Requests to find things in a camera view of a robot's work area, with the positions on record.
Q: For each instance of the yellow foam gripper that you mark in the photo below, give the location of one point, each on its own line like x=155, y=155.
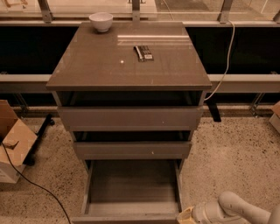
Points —
x=204, y=213

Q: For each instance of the grey bottom drawer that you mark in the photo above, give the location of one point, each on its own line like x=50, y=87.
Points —
x=131, y=192

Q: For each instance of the grey drawer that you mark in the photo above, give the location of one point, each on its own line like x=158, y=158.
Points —
x=171, y=144
x=124, y=111
x=131, y=192

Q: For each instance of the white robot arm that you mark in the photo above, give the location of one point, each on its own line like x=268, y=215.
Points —
x=229, y=208

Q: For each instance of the grey middle drawer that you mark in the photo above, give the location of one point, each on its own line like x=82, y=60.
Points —
x=171, y=144

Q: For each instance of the grey drawer cabinet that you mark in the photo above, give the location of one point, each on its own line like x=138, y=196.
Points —
x=107, y=62

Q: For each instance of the grey top drawer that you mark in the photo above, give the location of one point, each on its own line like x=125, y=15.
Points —
x=124, y=111

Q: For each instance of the black stand leg right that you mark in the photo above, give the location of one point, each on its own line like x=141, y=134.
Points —
x=212, y=106

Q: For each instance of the black stand leg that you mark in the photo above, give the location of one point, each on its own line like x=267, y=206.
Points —
x=212, y=106
x=30, y=158

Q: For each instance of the cardboard box at right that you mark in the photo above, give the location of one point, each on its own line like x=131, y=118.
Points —
x=275, y=118

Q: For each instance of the black stand leg left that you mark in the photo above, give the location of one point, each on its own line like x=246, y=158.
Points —
x=30, y=158

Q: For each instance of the open cardboard box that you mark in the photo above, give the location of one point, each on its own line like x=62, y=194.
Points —
x=16, y=142

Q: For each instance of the white ceramic bowl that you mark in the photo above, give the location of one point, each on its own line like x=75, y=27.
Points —
x=101, y=21

